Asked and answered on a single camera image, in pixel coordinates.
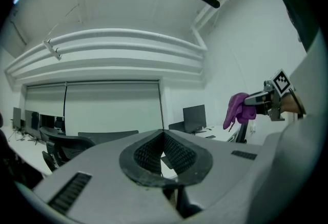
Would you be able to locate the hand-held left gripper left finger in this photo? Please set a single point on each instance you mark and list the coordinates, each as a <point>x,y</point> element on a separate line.
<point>102,166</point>

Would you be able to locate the white ceiling pipes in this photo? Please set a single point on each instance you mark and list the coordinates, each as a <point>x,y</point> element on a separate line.
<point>107,51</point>

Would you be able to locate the black mesh office chair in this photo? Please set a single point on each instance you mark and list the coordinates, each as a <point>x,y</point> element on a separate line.
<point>64,147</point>

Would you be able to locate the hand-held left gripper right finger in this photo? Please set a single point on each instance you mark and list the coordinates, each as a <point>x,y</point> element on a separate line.
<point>220,164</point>

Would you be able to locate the purple cloth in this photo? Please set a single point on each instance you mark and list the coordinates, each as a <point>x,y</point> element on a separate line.
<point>237,110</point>

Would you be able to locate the dark computer monitor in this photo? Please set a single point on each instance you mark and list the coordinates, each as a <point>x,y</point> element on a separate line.
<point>32,120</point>

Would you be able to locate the black computer monitor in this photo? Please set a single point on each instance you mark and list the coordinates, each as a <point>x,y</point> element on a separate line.
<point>194,118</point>

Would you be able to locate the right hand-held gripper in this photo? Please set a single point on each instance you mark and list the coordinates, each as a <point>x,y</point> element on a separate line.
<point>280,84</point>

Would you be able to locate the narrow white roller blind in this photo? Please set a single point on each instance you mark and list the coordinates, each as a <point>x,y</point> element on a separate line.
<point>44,100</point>

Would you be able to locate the grey computer monitor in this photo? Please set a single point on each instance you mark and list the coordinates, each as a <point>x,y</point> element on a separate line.
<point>17,118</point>

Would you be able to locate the wide white roller blind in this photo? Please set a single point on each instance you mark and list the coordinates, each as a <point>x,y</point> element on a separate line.
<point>112,107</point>

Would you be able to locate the person's dark shirt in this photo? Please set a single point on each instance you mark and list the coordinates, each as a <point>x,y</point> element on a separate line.
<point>297,0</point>

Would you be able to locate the person's right forearm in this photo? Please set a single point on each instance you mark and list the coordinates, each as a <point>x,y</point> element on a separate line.
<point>290,104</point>

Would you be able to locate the white ceiling bracket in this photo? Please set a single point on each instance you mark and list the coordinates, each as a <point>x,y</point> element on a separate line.
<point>52,50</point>

